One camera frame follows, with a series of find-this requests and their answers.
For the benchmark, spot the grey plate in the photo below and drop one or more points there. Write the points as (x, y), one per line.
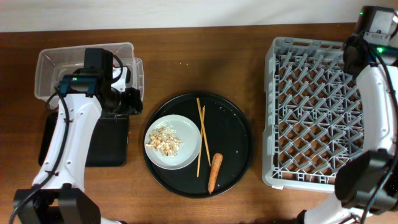
(187, 131)

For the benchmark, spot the orange carrot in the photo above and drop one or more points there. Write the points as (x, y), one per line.
(215, 168)

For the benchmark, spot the left wooden chopstick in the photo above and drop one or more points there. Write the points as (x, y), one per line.
(201, 140)

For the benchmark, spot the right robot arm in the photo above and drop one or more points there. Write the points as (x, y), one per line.
(367, 185)

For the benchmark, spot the right wooden chopstick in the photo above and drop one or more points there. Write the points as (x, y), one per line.
(202, 120)

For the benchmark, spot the black rectangular tray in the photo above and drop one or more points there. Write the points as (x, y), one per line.
(108, 145)

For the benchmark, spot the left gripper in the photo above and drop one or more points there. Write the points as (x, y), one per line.
(134, 105)

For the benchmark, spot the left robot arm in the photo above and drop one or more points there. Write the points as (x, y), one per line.
(57, 194)

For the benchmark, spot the grey dishwasher rack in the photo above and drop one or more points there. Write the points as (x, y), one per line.
(314, 116)

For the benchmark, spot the clear plastic bin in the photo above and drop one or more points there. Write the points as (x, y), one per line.
(56, 59)

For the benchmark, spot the round black serving tray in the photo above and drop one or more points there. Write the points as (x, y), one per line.
(228, 133)

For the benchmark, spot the nut shell scraps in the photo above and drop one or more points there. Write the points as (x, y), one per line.
(164, 139)

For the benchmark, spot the wooden chopstick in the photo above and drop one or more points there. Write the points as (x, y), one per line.
(202, 120)
(201, 140)

